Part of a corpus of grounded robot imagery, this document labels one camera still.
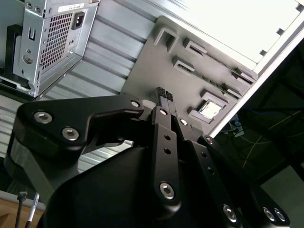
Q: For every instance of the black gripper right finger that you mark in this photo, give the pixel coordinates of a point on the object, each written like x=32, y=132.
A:
x=204, y=161

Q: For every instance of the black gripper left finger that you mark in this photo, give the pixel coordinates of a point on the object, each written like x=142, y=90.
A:
x=165, y=154

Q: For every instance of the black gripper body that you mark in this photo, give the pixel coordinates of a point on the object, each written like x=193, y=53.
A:
x=107, y=197

